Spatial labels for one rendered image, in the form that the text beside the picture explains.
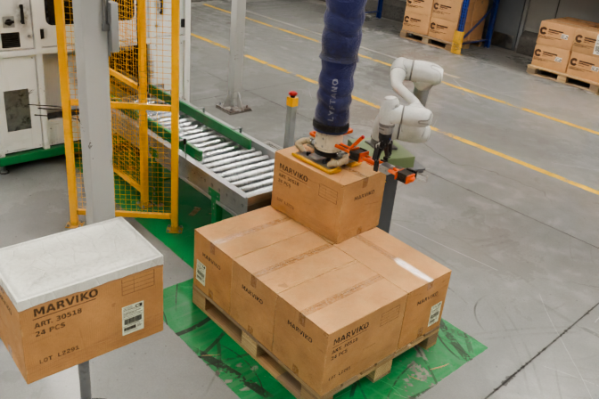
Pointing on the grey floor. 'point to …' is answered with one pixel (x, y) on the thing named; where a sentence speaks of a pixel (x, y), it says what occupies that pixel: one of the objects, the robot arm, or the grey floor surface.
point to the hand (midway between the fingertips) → (380, 165)
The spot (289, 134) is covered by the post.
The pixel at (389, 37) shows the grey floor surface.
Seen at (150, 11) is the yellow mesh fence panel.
